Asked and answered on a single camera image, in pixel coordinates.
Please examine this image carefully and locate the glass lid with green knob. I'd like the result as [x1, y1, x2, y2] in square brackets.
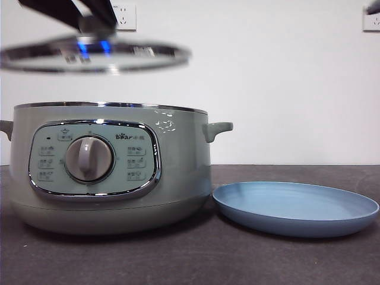
[0, 31, 192, 75]

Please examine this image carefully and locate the pale green electric steamer pot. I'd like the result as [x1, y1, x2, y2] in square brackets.
[0, 101, 234, 236]

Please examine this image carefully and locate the blue round plate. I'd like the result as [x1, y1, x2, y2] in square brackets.
[211, 181, 380, 239]

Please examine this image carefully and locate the white wall socket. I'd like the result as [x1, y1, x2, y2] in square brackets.
[362, 5, 380, 33]
[112, 4, 138, 32]

